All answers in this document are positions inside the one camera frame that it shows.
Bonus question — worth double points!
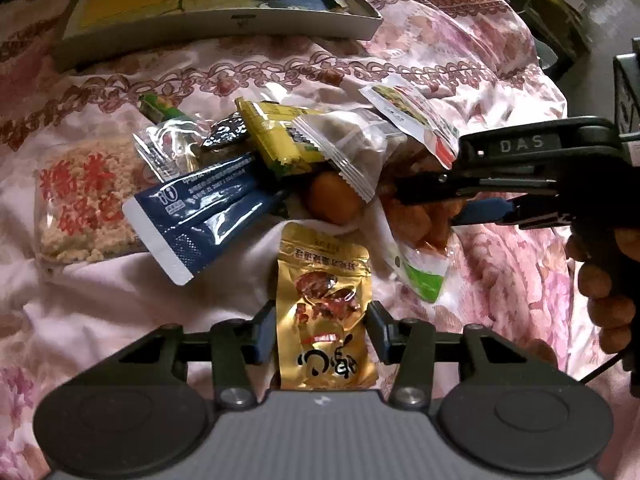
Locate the clear bag orange snacks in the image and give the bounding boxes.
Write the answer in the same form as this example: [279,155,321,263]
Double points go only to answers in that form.
[361,76,462,302]

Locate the gold chestnut snack pouch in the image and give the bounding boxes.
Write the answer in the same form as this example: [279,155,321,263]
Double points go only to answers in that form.
[276,222,378,390]

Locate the dark blue sachet pack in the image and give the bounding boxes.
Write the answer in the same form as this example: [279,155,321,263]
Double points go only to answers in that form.
[122,153,283,286]

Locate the clear rice cracker packet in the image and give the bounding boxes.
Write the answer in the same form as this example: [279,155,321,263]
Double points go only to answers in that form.
[35,134,154,266]

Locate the person's right hand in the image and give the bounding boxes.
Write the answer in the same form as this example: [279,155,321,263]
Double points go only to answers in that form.
[566,233,638,354]

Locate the pink floral bed quilt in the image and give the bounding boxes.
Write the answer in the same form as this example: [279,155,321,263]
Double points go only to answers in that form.
[0,0,616,480]

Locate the dark bedside cabinet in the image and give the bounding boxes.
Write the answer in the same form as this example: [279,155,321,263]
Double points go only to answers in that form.
[504,0,590,81]

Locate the yellow snack packet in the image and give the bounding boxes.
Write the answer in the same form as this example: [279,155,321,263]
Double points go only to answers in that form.
[235,98,326,177]

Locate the small black wrapped candy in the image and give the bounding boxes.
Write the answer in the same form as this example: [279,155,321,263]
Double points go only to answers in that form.
[201,112,248,151]

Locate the clear green-topped snack packet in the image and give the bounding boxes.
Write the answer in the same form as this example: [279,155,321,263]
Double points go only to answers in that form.
[134,93,206,182]

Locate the cartoon printed tin tray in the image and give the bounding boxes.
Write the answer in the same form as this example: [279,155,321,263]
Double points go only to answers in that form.
[52,0,382,72]

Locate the black cable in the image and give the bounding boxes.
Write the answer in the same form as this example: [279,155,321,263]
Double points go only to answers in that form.
[579,349,632,386]

